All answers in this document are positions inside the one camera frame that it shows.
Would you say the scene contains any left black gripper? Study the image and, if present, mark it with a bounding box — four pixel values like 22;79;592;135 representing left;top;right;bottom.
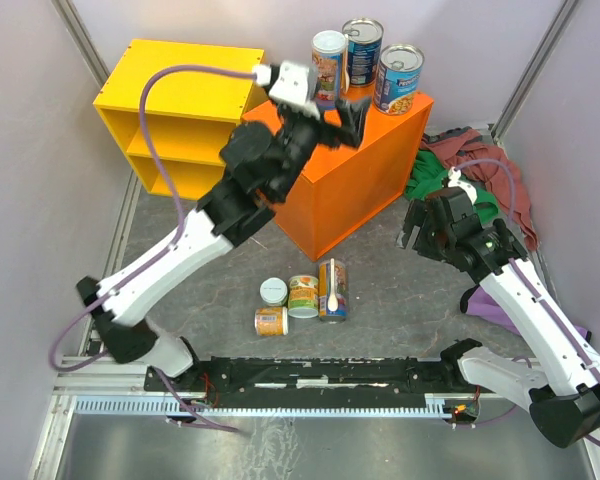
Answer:
271;81;371;201

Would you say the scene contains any white plastic spoon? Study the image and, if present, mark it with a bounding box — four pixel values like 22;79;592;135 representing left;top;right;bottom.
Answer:
327;258;339;312
340;33;350;96

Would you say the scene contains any blue Progresso soup can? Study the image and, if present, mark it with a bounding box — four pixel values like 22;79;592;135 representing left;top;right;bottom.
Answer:
373;44;424;115

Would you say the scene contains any yellow soup can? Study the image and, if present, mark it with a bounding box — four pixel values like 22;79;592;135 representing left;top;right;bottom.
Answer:
311;30;343;110

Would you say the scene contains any dark blue soup can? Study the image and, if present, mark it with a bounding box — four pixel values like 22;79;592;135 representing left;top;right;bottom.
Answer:
342;18;384;87

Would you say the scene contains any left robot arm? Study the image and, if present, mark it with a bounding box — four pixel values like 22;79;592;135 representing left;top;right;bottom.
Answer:
77;97;371;390

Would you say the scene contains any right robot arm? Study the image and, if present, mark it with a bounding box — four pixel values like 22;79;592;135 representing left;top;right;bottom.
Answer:
397;187;600;448

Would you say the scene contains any green cloth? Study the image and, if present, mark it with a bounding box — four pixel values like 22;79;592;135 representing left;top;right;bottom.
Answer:
405;150;500;223

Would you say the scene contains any orange wooden box cabinet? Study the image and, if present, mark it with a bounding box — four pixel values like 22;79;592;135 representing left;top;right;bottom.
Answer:
241;89;435;262

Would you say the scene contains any red pink cloth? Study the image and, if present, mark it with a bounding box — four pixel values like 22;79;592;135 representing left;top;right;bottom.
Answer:
421;127;539;251

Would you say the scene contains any yellow blue upright can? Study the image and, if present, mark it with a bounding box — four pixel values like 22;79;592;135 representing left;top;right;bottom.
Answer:
318;259;349;323

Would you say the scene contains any purple cloth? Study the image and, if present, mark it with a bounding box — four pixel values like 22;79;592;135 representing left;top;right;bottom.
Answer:
459;289;592;341

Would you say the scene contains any green label noodle cup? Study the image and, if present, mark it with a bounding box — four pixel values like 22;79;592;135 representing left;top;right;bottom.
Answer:
287;275;319;319

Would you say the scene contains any white lid small jar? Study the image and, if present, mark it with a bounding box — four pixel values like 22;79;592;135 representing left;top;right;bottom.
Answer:
259;277;288;306

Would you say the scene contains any yellow open shelf cabinet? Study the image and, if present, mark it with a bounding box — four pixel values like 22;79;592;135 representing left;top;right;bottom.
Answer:
94;39;266;200

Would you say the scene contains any orange label small jar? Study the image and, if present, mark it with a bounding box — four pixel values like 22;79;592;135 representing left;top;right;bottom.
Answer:
254;306;289;336

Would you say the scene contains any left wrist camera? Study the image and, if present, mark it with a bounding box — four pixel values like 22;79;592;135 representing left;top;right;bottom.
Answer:
252;61;321;119

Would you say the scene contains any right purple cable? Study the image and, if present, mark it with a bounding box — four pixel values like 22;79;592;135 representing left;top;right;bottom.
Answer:
452;158;600;449

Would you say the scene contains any purple cable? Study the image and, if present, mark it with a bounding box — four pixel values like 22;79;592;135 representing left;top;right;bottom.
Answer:
48;64;261;434
452;158;600;449

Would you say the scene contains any white slotted cable duct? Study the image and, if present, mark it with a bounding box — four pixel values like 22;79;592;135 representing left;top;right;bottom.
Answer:
73;394;454;416

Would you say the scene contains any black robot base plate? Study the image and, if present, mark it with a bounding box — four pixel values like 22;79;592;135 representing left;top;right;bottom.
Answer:
172;357;488;411

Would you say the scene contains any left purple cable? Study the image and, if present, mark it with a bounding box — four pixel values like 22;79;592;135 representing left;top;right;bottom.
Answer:
48;64;261;434

